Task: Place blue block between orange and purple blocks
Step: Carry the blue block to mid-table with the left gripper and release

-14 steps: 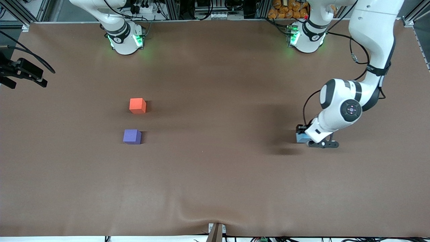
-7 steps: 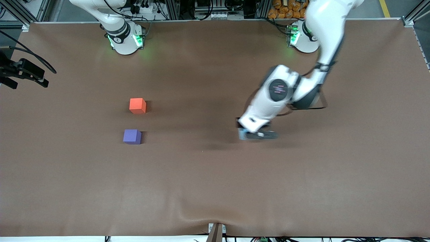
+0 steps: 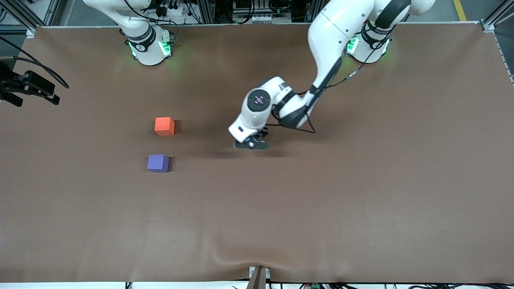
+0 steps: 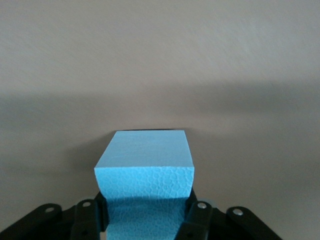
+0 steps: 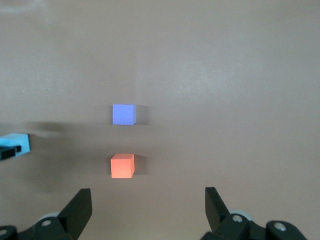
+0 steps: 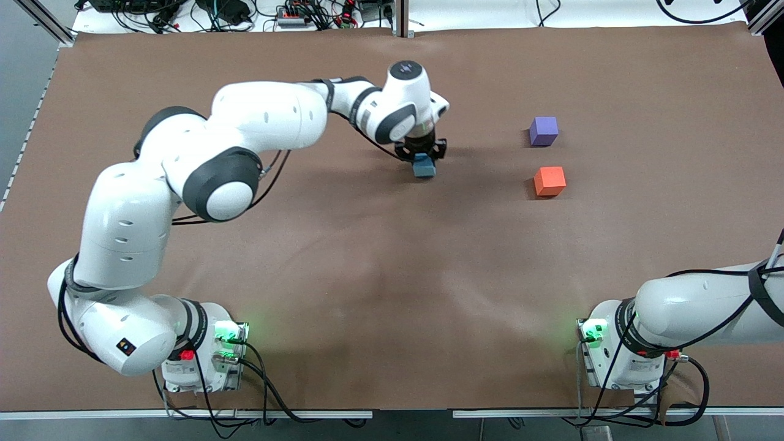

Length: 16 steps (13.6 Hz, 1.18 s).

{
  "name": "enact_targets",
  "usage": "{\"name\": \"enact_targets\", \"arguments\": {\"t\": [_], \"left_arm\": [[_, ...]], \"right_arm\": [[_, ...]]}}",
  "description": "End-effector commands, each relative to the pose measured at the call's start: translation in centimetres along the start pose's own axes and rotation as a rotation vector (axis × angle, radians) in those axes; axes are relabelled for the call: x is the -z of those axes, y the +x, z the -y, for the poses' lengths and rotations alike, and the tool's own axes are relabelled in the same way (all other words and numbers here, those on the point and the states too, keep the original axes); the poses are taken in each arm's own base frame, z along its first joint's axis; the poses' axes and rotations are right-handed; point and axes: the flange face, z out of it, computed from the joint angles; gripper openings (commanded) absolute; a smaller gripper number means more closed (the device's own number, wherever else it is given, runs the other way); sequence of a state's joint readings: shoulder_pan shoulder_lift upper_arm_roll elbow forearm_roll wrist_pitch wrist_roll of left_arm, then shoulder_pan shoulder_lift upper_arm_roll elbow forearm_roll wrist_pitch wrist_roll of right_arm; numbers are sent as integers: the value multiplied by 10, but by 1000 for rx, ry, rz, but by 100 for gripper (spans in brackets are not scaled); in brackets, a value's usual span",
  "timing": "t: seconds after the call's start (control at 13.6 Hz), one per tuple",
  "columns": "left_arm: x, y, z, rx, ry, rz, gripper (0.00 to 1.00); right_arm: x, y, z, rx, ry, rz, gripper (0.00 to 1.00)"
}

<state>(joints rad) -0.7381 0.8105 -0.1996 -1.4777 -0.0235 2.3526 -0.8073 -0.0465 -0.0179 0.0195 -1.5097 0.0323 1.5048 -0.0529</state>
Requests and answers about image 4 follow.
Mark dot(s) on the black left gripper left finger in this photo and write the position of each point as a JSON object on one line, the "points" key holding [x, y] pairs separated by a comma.
{"points": [[82, 220]]}

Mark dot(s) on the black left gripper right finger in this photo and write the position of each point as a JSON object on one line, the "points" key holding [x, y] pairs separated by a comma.
{"points": [[200, 225]]}

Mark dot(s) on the light blue foam block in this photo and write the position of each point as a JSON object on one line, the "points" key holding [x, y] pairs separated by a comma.
{"points": [[145, 175]]}

